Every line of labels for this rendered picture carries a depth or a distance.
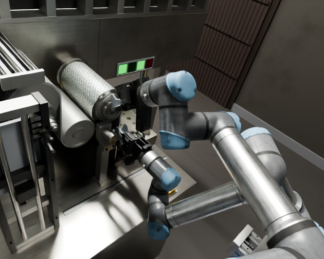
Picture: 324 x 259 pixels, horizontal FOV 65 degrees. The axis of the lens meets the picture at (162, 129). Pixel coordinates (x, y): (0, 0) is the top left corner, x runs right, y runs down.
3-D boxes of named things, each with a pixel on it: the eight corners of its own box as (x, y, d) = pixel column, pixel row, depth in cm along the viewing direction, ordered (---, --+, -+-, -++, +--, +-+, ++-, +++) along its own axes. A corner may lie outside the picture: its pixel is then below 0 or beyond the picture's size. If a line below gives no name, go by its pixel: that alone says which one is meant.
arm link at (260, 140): (287, 238, 107) (238, 163, 77) (274, 207, 118) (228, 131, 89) (317, 230, 103) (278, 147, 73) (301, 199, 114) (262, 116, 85)
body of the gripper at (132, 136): (137, 125, 101) (156, 144, 95) (133, 141, 107) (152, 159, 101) (121, 131, 96) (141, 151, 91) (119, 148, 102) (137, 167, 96)
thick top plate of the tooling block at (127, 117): (128, 156, 114) (130, 147, 110) (82, 109, 133) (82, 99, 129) (155, 144, 124) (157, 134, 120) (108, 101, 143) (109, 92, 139)
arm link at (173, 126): (208, 147, 64) (205, 104, 64) (166, 150, 60) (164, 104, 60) (193, 146, 71) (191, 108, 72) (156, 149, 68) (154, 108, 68)
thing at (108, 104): (104, 122, 92) (103, 105, 87) (101, 118, 93) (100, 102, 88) (121, 114, 96) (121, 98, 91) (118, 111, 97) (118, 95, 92)
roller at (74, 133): (64, 152, 89) (63, 126, 82) (33, 113, 102) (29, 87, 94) (94, 141, 97) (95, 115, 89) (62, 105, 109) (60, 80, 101)
